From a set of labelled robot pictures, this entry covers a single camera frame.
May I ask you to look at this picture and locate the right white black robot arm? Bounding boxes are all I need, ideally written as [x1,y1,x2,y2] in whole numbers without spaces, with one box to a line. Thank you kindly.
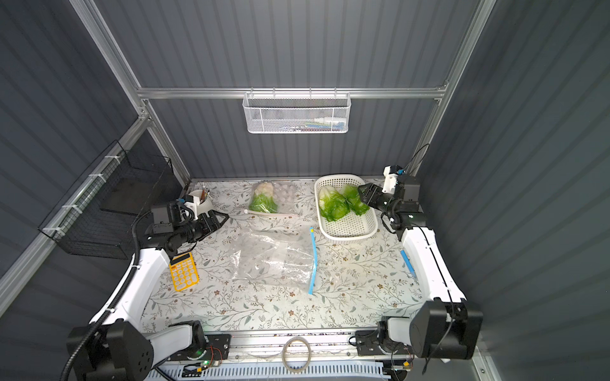
[356,174,483,360]

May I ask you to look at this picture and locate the clear zip-top bag blue seal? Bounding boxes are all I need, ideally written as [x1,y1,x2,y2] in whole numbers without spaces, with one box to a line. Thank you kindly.
[230,230,319,295]

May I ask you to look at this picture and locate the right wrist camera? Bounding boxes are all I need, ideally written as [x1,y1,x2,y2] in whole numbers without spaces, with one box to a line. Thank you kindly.
[382,165,403,195]

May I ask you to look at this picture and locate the chinese cabbage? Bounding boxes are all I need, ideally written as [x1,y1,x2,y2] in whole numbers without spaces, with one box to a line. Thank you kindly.
[342,184,369,216]
[319,186,350,222]
[249,182,278,214]

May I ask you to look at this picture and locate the white wire wall basket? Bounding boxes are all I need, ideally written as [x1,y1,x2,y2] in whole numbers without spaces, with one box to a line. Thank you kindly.
[242,94,352,134]

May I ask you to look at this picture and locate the black wire side basket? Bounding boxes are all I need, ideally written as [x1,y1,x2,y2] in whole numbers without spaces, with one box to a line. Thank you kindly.
[38,141,181,260]

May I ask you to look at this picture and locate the white plastic perforated basket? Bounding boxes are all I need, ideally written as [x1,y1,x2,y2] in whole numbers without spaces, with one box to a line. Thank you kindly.
[314,174,378,241]

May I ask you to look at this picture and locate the white pen holder cup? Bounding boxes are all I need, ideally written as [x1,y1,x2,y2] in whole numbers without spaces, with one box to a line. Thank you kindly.
[184,189,214,220]

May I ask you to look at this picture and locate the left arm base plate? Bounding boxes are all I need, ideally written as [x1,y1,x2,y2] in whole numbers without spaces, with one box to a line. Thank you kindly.
[168,333,232,361]

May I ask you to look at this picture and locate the blue pen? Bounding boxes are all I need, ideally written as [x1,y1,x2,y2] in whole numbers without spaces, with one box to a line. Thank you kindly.
[400,249,417,279]

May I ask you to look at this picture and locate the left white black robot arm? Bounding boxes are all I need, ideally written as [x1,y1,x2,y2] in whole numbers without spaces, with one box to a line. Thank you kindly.
[60,199,230,380]

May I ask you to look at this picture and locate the yellow calculator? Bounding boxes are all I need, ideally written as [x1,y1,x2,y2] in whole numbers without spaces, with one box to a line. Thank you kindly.
[169,252,200,292]

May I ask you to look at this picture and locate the beige tape ring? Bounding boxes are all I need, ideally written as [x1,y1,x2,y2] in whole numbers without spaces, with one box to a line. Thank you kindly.
[280,336,313,372]

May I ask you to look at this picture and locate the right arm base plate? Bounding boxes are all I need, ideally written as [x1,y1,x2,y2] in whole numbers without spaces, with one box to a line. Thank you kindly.
[354,330,412,357]

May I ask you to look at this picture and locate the clear zip-top bag white seal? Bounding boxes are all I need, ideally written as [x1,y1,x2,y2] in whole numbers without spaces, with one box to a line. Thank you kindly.
[245,181,298,217]

